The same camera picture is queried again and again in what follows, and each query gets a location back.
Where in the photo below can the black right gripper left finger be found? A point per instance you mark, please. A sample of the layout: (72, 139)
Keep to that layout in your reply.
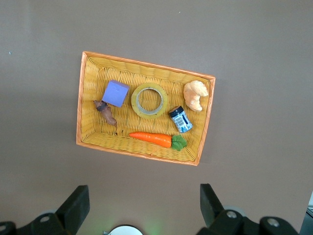
(73, 208)

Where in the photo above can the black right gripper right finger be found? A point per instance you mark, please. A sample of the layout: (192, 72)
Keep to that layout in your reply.
(210, 208)

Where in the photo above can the yellow packing tape roll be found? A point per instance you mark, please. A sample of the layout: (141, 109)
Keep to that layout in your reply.
(135, 104)

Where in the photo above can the orange toy carrot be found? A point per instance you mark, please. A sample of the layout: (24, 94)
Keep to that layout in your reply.
(154, 138)

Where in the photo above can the small bottle with black cap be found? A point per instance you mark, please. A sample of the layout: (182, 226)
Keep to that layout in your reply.
(182, 121)

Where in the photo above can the brown toy mouse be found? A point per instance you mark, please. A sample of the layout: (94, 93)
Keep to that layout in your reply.
(107, 113)

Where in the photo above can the toy croissant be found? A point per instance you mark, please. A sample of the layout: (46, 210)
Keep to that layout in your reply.
(194, 93)

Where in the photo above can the purple cube block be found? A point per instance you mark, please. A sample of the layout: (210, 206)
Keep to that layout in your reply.
(115, 94)

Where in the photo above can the yellow wicker basket orange rim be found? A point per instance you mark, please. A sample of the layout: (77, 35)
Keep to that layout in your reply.
(146, 73)

